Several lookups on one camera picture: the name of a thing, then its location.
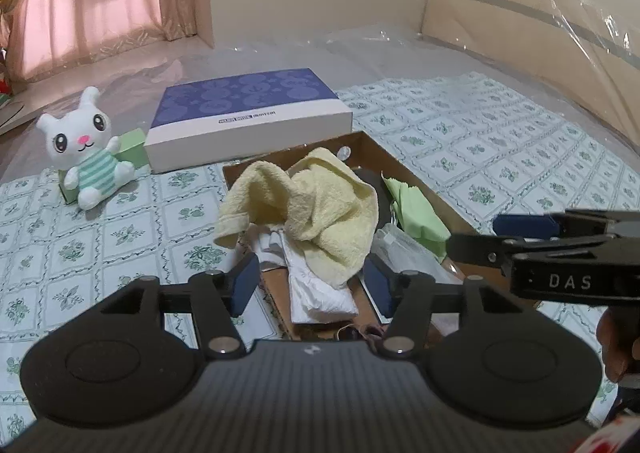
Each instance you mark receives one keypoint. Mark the green carton box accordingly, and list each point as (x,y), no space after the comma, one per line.
(132,148)

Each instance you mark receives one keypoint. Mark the pale yellow towel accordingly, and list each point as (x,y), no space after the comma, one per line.
(310,203)

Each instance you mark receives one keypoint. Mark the beige wooden headboard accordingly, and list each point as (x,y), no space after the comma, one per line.
(525,33)

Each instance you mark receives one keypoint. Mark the clear plastic pouch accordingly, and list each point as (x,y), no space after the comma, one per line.
(410,248)

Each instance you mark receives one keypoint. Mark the purple velvet scrunchie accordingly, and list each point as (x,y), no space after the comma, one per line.
(357,332)

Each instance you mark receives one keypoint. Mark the person's right hand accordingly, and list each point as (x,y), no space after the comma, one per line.
(612,348)

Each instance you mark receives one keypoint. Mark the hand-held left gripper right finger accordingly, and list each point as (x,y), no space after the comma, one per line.
(377,285)

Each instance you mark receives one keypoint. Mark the white plush bunny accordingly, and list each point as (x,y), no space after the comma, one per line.
(75,133)

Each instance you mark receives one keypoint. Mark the green floral tablecloth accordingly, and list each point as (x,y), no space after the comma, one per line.
(475,148)

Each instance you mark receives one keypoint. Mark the dark grey sock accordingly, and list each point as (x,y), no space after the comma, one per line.
(382,205)

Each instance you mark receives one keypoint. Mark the purple white flat box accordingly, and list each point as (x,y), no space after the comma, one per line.
(240,98)

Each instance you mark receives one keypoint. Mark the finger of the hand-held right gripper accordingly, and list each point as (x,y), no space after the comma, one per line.
(525,225)
(475,250)

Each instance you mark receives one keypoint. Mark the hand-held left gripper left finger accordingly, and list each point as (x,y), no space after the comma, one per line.
(245,283)

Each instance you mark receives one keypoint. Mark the light green cloth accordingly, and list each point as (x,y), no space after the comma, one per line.
(415,218)

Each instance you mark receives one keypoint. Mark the clear plastic sheet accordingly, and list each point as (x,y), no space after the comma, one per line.
(280,53)

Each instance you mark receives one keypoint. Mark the white pink cloth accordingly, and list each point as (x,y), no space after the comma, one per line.
(315,293)

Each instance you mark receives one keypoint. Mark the red white patterned fabric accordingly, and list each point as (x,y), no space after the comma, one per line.
(612,440)

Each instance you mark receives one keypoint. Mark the brown cardboard box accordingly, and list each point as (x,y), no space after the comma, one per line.
(365,148)

